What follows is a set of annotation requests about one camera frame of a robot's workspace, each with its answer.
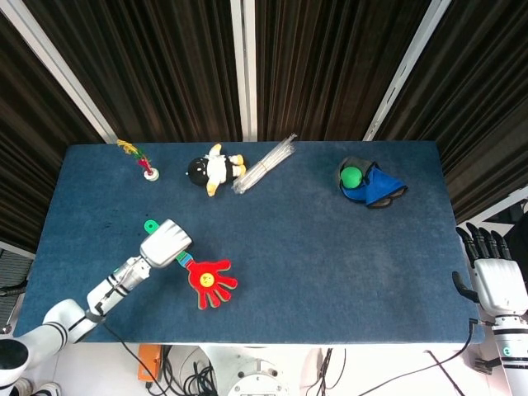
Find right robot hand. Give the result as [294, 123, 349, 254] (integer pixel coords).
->
[452, 222, 528, 315]

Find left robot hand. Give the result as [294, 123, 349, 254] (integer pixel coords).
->
[139, 218, 194, 270]

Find hand clapper toy green handle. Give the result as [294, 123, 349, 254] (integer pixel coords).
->
[143, 219, 239, 310]

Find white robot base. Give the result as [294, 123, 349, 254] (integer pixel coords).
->
[201, 345, 323, 396]

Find colourful feather shuttlecock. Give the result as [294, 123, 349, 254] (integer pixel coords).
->
[116, 139, 161, 182]

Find penguin plush toy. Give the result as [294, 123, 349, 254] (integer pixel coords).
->
[186, 143, 248, 198]

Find dark thin rod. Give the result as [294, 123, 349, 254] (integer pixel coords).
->
[427, 350, 467, 396]

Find orange control box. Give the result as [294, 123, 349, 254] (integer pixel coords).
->
[138, 344, 162, 383]

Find bundle of clear straws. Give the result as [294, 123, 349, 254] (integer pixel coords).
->
[230, 132, 299, 196]

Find blue catch pad, green ball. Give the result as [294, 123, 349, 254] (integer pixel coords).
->
[334, 156, 409, 210]

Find dark brown pleated curtain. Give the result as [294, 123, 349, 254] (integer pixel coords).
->
[0, 0, 528, 248]

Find green ball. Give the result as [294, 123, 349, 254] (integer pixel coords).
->
[340, 165, 364, 189]

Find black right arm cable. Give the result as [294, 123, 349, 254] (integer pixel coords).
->
[356, 318, 480, 396]

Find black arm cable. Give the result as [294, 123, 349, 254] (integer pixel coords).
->
[94, 303, 166, 396]
[356, 318, 480, 396]

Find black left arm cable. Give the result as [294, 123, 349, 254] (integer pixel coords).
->
[94, 303, 166, 396]

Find black cable tangle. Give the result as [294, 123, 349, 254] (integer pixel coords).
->
[160, 346, 219, 396]

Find thin black cable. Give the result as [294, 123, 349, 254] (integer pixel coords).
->
[309, 348, 347, 396]

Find white frame post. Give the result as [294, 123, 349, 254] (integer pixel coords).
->
[362, 0, 453, 142]
[229, 0, 259, 142]
[0, 0, 116, 144]

